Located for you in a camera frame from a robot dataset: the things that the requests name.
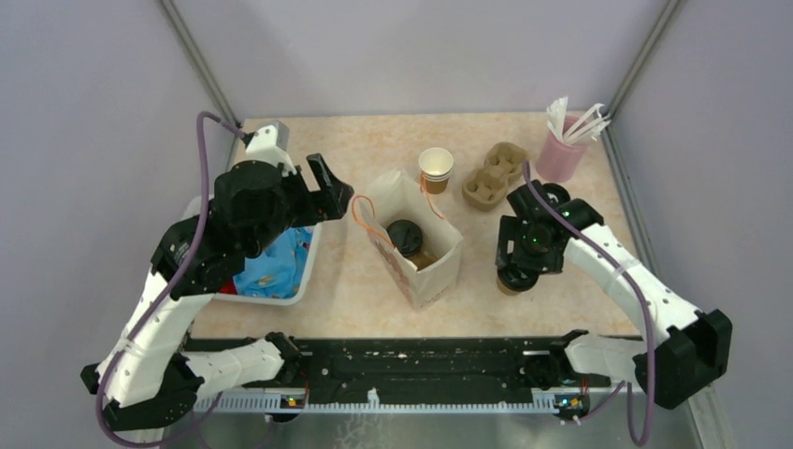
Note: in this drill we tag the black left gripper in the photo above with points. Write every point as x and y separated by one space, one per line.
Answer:
332 199

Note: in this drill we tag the pink straw holder cup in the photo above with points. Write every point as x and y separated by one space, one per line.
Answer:
558 161

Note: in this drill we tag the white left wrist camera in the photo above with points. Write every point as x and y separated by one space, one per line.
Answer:
268 144

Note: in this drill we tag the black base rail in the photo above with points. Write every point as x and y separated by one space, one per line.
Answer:
464 372

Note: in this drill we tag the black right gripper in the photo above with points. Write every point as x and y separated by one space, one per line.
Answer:
511 229

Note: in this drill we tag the red snack bag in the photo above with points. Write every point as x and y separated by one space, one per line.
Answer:
228 288

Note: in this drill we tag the blue snack bag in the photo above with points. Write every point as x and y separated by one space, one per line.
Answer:
277 272

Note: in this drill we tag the black lid stack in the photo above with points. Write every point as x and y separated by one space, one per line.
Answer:
555 194

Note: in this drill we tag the white plastic basket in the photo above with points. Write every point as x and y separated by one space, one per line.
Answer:
272 301

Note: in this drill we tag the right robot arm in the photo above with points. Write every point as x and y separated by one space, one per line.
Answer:
682 348

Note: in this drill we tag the stack of paper cups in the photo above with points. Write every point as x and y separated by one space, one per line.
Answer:
436 166

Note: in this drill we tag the brown pulp cup carrier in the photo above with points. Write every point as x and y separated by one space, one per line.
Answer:
485 187

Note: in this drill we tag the single pulp cup carrier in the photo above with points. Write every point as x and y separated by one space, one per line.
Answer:
422 259

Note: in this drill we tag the paper takeout bag orange handles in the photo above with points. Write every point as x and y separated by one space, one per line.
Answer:
396 195

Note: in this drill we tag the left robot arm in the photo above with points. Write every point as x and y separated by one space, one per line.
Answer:
146 381

